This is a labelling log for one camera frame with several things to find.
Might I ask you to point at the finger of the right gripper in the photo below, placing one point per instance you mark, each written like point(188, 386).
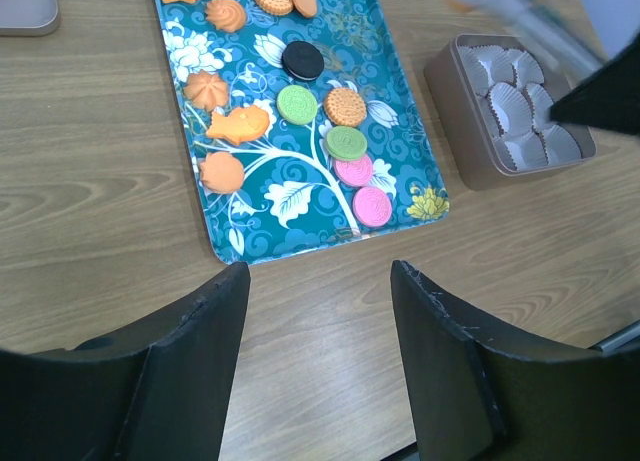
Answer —
point(608, 99)

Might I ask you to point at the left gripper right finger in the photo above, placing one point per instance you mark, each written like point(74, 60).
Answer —
point(483, 389)

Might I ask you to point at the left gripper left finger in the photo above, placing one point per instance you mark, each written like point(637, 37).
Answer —
point(156, 389)

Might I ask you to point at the metal tongs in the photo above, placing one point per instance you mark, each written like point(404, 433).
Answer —
point(544, 34)

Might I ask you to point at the orange sandwich cookie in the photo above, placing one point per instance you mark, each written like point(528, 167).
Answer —
point(345, 107)

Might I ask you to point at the brown cookie tin box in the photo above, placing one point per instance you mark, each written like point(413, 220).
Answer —
point(476, 158)

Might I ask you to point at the pink sandwich cookie lower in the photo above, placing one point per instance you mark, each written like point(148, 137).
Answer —
point(372, 207)

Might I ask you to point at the pink sandwich cookie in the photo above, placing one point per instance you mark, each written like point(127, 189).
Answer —
point(372, 207)
point(354, 173)

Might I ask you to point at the orange shell cookie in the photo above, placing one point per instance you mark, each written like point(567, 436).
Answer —
point(221, 173)

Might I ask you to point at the pink sandwich cookie upper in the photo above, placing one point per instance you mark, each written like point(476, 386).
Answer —
point(354, 173)

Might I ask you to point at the green sandwich cookie right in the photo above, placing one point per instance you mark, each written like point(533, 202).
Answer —
point(346, 143)

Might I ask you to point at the green sandwich cookie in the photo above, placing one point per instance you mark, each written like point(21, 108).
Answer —
point(346, 143)
point(297, 105)

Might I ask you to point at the orange fish cookie lower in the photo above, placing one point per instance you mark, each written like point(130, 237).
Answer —
point(243, 124)

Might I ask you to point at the teal floral serving tray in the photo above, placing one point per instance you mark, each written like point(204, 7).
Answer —
point(291, 201)

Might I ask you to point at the orange flower cookie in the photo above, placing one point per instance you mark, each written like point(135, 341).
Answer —
point(206, 90)

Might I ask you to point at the black sandwich cookie middle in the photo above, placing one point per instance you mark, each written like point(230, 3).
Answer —
point(302, 60)

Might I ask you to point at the green sandwich cookie left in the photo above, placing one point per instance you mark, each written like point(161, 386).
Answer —
point(297, 105)

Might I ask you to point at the orange swirl cookie top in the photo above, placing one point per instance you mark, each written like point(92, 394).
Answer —
point(226, 15)

